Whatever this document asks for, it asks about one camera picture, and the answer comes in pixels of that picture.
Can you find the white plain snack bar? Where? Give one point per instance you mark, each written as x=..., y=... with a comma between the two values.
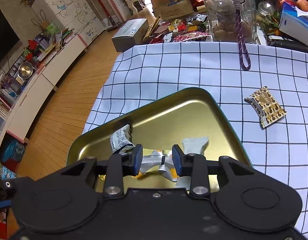
x=195, y=145

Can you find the gold teal tin tray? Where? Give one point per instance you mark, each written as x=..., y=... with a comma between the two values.
x=189, y=113

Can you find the silver yellow snack packet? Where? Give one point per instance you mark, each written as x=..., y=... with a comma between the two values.
x=160, y=162

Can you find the white tv cabinet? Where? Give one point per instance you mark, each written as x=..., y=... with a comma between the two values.
x=38, y=88

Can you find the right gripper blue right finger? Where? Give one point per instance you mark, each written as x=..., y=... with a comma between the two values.
x=194, y=166

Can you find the blue checked tablecloth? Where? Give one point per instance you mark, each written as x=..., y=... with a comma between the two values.
x=146, y=73

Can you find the grey cardboard box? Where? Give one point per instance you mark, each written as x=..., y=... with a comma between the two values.
x=130, y=34

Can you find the black white snack packet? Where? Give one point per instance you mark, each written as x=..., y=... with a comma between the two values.
x=121, y=141

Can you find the white cartoon wardrobe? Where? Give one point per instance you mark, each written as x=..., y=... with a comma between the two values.
x=76, y=15

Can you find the pile of loose candies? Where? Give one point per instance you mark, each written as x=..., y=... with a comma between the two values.
x=193, y=27

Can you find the black television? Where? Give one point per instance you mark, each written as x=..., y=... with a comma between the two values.
x=8, y=37

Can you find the glass jar with cookies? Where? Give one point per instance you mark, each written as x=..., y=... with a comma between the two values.
x=221, y=15

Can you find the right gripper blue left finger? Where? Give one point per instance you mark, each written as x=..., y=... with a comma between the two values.
x=119, y=166

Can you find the metal bowl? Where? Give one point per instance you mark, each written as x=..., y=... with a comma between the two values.
x=25, y=70

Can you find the blue tissue box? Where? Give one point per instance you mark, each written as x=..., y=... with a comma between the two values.
x=294, y=22

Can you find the brown patterned snack packet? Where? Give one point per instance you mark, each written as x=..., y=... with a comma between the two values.
x=266, y=106

